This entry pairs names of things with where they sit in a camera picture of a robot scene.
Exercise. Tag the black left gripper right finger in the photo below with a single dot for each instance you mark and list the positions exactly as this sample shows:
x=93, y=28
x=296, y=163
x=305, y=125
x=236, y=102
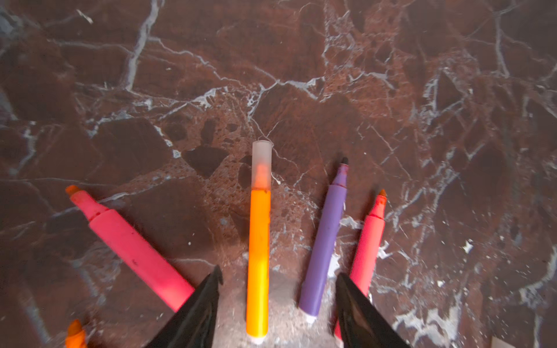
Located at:
x=360, y=323

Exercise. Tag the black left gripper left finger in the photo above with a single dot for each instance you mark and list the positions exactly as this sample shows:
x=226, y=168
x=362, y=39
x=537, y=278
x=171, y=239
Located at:
x=194, y=324

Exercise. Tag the thin orange pen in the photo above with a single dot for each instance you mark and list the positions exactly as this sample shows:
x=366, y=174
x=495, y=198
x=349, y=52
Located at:
x=76, y=337

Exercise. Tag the pink marker far left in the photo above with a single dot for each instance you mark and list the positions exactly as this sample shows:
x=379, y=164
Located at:
x=135, y=251

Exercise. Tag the orange highlighter marker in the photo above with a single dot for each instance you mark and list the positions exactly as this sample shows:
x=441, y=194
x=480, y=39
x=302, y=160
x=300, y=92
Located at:
x=259, y=245

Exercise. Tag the purple marker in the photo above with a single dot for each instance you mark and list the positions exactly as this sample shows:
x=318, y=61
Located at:
x=317, y=273

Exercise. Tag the pink red marker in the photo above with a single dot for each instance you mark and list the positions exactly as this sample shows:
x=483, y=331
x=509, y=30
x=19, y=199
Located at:
x=364, y=263

